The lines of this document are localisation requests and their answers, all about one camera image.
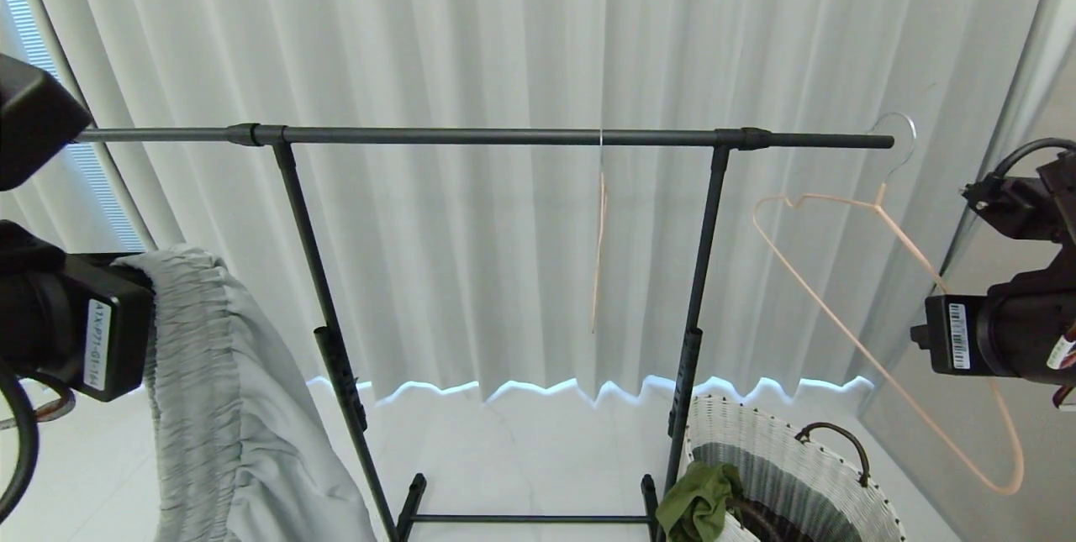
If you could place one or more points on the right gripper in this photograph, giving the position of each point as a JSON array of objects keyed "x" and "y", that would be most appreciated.
[{"x": 1009, "y": 332}]

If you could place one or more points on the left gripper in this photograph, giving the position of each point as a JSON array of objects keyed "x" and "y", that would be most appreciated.
[{"x": 84, "y": 323}]

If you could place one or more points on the pink clothes hanger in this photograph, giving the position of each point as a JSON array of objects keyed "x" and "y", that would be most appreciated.
[
  {"x": 874, "y": 364},
  {"x": 598, "y": 265}
]

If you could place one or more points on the pale grey shorts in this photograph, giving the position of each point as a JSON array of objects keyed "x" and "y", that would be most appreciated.
[{"x": 252, "y": 441}]

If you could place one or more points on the white laundry basket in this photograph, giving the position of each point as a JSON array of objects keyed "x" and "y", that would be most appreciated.
[{"x": 807, "y": 475}]

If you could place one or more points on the black clothes rack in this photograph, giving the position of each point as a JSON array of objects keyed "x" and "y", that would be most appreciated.
[{"x": 504, "y": 137}]

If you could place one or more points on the window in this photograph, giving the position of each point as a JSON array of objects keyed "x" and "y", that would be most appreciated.
[{"x": 25, "y": 29}]

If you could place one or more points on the green garment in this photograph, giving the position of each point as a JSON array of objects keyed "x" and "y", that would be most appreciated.
[{"x": 698, "y": 504}]

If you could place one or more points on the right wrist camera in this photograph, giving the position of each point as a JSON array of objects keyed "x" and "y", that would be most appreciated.
[{"x": 1021, "y": 202}]

